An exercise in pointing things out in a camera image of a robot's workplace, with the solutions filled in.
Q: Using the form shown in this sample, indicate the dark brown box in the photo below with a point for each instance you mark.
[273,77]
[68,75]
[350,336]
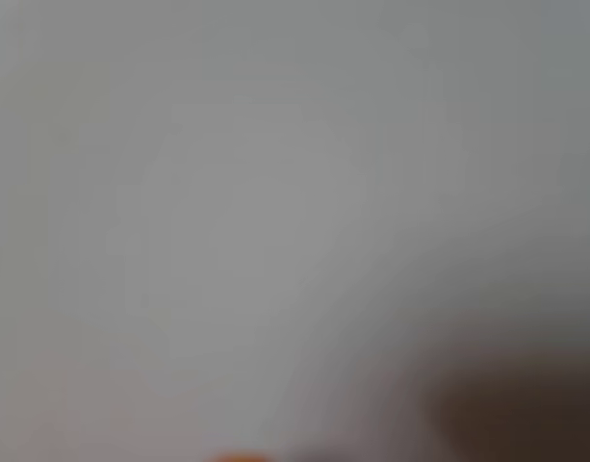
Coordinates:
[520,418]

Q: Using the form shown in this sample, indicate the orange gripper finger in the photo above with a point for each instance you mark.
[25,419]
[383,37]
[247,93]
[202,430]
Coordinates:
[241,458]

